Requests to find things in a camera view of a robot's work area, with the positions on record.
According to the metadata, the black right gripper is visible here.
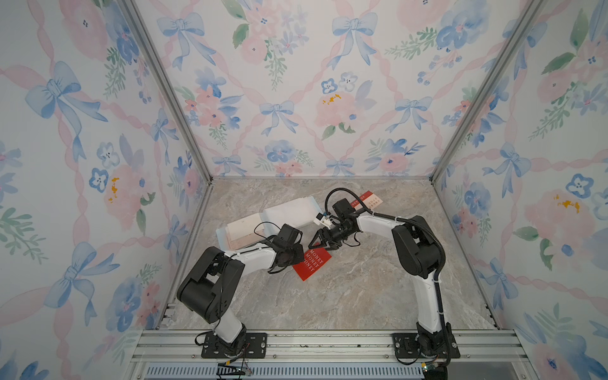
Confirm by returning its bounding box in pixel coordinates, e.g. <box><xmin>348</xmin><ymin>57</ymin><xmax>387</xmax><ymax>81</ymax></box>
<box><xmin>307</xmin><ymin>222</ymin><xmax>353</xmax><ymax>250</ymax></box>

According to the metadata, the red money card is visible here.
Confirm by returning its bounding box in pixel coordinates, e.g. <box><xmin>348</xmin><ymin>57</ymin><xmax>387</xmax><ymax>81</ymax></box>
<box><xmin>293</xmin><ymin>248</ymin><xmax>332</xmax><ymax>282</ymax></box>

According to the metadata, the pink good luck card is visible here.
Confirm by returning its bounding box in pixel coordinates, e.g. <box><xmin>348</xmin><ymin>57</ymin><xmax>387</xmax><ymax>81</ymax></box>
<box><xmin>226</xmin><ymin>214</ymin><xmax>262</xmax><ymax>250</ymax></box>

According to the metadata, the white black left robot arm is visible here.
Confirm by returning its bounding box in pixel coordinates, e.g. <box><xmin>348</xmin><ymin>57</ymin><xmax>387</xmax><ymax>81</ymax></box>
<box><xmin>177</xmin><ymin>224</ymin><xmax>305</xmax><ymax>351</ymax></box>

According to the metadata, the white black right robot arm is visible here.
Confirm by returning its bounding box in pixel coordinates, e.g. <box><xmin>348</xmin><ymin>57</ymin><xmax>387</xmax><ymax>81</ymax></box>
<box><xmin>309</xmin><ymin>199</ymin><xmax>450</xmax><ymax>356</ymax></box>

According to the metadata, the red and cream card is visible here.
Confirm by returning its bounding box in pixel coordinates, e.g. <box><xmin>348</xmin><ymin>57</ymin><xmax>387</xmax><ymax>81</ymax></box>
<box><xmin>351</xmin><ymin>191</ymin><xmax>383</xmax><ymax>211</ymax></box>

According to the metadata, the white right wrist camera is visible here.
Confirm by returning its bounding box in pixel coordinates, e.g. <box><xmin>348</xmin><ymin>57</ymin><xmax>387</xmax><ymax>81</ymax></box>
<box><xmin>314</xmin><ymin>213</ymin><xmax>334</xmax><ymax>228</ymax></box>

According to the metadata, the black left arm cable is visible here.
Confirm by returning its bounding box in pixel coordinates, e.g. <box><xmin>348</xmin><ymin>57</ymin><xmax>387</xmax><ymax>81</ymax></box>
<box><xmin>252</xmin><ymin>220</ymin><xmax>286</xmax><ymax>274</ymax></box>

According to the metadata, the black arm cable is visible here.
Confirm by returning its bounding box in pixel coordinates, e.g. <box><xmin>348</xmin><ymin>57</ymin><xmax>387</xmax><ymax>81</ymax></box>
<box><xmin>252</xmin><ymin>220</ymin><xmax>286</xmax><ymax>274</ymax></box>
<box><xmin>324</xmin><ymin>187</ymin><xmax>450</xmax><ymax>343</ymax></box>

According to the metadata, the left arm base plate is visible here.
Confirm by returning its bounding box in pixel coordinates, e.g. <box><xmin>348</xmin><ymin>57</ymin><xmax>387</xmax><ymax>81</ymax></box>
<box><xmin>195</xmin><ymin>331</ymin><xmax>268</xmax><ymax>359</ymax></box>

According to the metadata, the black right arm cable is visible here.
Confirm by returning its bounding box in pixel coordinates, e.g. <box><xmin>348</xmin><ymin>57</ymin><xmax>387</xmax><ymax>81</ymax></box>
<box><xmin>324</xmin><ymin>187</ymin><xmax>450</xmax><ymax>343</ymax></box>

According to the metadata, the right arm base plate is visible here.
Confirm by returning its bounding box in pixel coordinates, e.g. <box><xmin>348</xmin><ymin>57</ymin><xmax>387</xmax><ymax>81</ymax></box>
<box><xmin>391</xmin><ymin>332</ymin><xmax>461</xmax><ymax>359</ymax></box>

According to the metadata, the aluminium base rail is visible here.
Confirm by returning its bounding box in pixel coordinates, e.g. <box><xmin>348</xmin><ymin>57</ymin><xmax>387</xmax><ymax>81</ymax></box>
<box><xmin>124</xmin><ymin>330</ymin><xmax>539</xmax><ymax>379</ymax></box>

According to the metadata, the aluminium corner post left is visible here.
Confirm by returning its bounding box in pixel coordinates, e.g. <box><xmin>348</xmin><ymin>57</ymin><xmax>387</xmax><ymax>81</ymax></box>
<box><xmin>117</xmin><ymin>0</ymin><xmax>212</xmax><ymax>185</ymax></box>

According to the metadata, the aluminium corner post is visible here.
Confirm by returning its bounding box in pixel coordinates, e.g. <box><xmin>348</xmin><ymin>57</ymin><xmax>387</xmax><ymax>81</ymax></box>
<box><xmin>429</xmin><ymin>0</ymin><xmax>546</xmax><ymax>185</ymax></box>
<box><xmin>117</xmin><ymin>0</ymin><xmax>212</xmax><ymax>185</ymax></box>

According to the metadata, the aluminium corner post right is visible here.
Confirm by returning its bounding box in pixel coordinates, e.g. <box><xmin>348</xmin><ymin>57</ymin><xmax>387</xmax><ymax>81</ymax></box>
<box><xmin>429</xmin><ymin>0</ymin><xmax>546</xmax><ymax>185</ymax></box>

